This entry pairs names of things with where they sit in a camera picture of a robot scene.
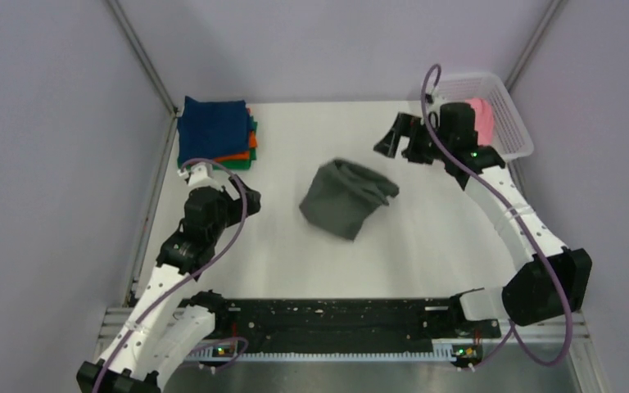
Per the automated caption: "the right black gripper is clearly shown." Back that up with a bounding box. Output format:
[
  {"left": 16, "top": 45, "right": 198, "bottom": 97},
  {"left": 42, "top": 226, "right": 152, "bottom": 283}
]
[{"left": 374, "top": 112, "right": 453, "bottom": 165}]

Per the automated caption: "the dark grey t-shirt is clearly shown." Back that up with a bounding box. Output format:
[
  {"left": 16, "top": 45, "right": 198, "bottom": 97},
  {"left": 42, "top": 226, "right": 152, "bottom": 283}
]
[{"left": 299, "top": 158, "right": 400, "bottom": 242}]

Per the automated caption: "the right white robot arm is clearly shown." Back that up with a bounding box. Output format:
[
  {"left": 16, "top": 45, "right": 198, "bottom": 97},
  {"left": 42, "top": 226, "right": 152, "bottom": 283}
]
[{"left": 373, "top": 102, "right": 592, "bottom": 337}]

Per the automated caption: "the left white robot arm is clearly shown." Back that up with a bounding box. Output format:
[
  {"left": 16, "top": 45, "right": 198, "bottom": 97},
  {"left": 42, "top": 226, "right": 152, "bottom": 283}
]
[{"left": 76, "top": 176, "right": 261, "bottom": 392}]

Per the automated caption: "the folded green t-shirt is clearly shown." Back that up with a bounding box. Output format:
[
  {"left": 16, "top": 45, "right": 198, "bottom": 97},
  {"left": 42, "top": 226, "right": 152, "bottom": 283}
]
[{"left": 176, "top": 113, "right": 258, "bottom": 170}]

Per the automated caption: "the folded orange t-shirt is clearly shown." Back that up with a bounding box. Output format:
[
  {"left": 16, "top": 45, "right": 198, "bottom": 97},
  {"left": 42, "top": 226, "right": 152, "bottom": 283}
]
[{"left": 183, "top": 108, "right": 258, "bottom": 164}]

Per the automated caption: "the pink t-shirt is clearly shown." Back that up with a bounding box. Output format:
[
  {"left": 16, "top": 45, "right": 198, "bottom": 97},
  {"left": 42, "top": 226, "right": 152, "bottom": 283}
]
[{"left": 465, "top": 97, "right": 495, "bottom": 146}]

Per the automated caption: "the folded navy blue t-shirt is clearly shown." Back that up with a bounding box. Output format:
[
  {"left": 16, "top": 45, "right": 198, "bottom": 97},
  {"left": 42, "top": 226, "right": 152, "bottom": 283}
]
[{"left": 177, "top": 96, "right": 251, "bottom": 165}]

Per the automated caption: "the white plastic basket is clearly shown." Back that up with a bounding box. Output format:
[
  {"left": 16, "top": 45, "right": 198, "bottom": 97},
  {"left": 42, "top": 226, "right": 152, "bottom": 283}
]
[{"left": 425, "top": 71, "right": 534, "bottom": 163}]

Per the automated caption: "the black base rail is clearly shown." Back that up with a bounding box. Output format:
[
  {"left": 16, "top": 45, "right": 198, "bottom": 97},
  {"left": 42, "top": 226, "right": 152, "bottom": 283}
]
[{"left": 180, "top": 291, "right": 501, "bottom": 355}]

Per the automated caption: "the right aluminium frame post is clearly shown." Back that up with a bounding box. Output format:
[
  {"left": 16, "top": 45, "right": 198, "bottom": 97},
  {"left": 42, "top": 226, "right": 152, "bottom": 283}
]
[{"left": 504, "top": 0, "right": 568, "bottom": 92}]

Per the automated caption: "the aluminium frame post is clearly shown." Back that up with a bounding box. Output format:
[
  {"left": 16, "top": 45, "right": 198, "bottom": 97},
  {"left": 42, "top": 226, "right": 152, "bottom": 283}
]
[
  {"left": 504, "top": 0, "right": 568, "bottom": 92},
  {"left": 103, "top": 0, "right": 178, "bottom": 115}
]

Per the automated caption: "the white slotted cable duct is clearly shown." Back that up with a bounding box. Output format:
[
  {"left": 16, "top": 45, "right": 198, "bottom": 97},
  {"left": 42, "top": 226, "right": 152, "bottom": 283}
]
[{"left": 185, "top": 341, "right": 483, "bottom": 365}]

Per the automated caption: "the left aluminium frame post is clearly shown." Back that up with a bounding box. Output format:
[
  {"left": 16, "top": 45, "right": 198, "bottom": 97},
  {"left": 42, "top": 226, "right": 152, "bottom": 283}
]
[{"left": 103, "top": 0, "right": 178, "bottom": 115}]

